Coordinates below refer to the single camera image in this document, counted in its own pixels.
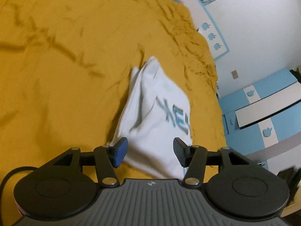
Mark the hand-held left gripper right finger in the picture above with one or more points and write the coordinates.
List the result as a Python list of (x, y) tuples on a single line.
[(180, 150)]

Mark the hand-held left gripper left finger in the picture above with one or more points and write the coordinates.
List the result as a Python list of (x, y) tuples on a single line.
[(120, 151)]

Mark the white printed sweatshirt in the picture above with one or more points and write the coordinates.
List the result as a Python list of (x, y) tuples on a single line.
[(150, 127)]

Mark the blue and white wardrobe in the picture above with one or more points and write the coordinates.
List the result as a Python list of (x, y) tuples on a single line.
[(277, 131)]

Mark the black framed mirror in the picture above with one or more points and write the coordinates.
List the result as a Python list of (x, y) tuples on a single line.
[(265, 109)]

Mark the yellow quilt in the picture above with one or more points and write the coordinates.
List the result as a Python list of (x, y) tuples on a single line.
[(70, 63)]

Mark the blue headboard with apple cutouts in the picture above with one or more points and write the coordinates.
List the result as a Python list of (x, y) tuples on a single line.
[(215, 28)]

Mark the wall socket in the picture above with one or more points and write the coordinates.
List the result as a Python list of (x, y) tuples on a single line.
[(235, 74)]

